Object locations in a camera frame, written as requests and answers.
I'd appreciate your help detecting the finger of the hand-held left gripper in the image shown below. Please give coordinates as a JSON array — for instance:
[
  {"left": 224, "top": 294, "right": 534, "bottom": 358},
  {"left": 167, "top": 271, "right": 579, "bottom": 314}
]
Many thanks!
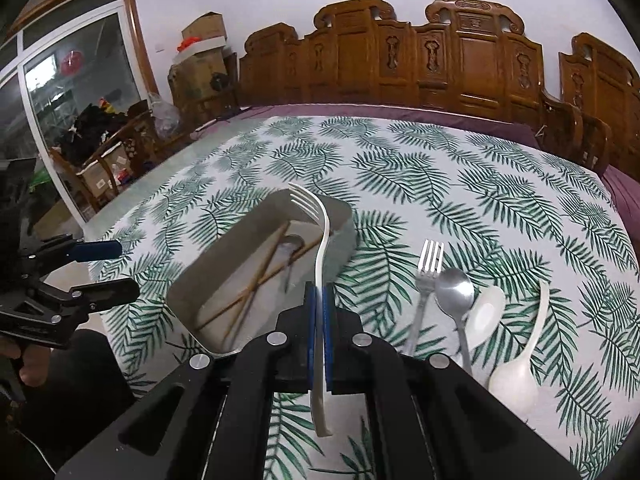
[
  {"left": 69, "top": 278, "right": 141, "bottom": 312},
  {"left": 20, "top": 235, "right": 124, "bottom": 274}
]

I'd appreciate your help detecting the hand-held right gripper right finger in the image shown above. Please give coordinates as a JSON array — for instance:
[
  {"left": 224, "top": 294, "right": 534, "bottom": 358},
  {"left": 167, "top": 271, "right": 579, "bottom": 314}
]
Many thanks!
[{"left": 323, "top": 284, "right": 587, "bottom": 480}]

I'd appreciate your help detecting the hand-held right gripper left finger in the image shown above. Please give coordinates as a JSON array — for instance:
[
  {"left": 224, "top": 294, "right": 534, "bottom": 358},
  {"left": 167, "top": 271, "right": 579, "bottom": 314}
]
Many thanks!
[{"left": 55, "top": 283, "right": 322, "bottom": 480}]

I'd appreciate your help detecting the white plastic fork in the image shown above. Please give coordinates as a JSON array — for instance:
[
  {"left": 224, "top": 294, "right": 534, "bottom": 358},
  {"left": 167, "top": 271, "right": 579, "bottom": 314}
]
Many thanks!
[{"left": 288, "top": 182, "right": 335, "bottom": 439}]

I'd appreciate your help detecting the rectangular metal tray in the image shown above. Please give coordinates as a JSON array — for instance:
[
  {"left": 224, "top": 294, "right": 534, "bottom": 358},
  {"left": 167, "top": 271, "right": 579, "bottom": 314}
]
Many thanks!
[{"left": 166, "top": 192, "right": 355, "bottom": 359}]

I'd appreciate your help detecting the person's left hand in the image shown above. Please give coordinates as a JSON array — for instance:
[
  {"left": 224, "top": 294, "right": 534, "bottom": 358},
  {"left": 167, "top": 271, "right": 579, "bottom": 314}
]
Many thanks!
[{"left": 0, "top": 347, "right": 49, "bottom": 389}]

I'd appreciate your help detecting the open cardboard box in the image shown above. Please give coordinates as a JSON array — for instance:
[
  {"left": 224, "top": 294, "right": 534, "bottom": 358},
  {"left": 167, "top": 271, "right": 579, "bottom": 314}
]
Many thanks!
[{"left": 75, "top": 142, "right": 132, "bottom": 200}]

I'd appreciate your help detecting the wooden chair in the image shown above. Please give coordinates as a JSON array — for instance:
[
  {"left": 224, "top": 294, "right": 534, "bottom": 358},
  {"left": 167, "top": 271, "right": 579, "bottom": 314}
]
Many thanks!
[{"left": 49, "top": 109, "right": 167, "bottom": 212}]

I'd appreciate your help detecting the metal fork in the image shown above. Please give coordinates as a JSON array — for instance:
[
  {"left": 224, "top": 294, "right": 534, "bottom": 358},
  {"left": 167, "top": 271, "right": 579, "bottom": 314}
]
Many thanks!
[{"left": 402, "top": 239, "right": 446, "bottom": 357}]

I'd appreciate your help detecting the pile of dark clothes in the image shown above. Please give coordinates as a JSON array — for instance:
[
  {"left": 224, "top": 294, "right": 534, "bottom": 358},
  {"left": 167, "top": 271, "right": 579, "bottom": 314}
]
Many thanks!
[{"left": 72, "top": 102, "right": 137, "bottom": 153}]

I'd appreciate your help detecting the clear plastic bag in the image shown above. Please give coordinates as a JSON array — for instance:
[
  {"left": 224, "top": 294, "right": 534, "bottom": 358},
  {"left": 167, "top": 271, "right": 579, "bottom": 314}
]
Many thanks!
[{"left": 146, "top": 91, "right": 182, "bottom": 137}]

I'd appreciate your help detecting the short white plastic spoon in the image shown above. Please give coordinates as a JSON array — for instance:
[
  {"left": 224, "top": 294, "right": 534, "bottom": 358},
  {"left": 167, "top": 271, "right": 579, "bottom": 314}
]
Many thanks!
[{"left": 462, "top": 285, "right": 507, "bottom": 352}]

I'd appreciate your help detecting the wooden-framed glass door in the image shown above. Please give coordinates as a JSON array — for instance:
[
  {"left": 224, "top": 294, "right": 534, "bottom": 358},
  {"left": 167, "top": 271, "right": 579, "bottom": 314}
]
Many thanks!
[{"left": 0, "top": 0, "right": 157, "bottom": 222}]

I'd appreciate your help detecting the red window decoration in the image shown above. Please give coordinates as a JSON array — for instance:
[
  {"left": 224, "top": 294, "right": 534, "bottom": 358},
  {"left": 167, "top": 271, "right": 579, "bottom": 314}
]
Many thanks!
[{"left": 59, "top": 50, "right": 87, "bottom": 76}]

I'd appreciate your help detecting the long white plastic spoon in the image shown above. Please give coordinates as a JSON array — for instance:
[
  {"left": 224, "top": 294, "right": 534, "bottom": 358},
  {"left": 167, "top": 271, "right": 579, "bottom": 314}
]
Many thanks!
[{"left": 487, "top": 280, "right": 551, "bottom": 419}]

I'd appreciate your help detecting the large cardboard box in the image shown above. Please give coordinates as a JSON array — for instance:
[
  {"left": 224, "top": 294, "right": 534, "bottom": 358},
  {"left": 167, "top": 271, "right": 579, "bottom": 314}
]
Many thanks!
[{"left": 167, "top": 52, "right": 232, "bottom": 112}]

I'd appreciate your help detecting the flat white box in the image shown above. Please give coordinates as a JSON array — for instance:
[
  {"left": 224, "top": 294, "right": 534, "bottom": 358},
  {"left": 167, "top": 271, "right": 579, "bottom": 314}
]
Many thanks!
[{"left": 176, "top": 35, "right": 227, "bottom": 59}]

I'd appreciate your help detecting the small cardboard box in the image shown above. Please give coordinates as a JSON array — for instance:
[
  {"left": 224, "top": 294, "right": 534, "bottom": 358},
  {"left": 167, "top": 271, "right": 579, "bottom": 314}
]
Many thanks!
[{"left": 181, "top": 12, "right": 227, "bottom": 47}]

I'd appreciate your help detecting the carved wooden sofa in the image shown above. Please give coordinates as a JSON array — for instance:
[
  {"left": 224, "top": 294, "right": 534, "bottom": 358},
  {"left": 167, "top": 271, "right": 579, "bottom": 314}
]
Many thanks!
[{"left": 237, "top": 0, "right": 614, "bottom": 171}]

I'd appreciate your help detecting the purple armchair cushion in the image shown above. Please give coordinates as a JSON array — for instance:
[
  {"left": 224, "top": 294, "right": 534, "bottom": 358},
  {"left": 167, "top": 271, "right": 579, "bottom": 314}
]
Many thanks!
[{"left": 601, "top": 165, "right": 640, "bottom": 243}]

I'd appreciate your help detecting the carved wooden armchair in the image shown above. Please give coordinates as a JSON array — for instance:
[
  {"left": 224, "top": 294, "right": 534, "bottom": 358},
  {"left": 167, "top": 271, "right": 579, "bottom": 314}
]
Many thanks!
[{"left": 558, "top": 32, "right": 640, "bottom": 182}]

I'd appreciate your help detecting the black cable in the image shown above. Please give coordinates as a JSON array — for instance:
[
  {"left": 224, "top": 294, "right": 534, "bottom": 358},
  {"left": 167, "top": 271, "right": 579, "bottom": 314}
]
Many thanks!
[{"left": 197, "top": 106, "right": 253, "bottom": 131}]

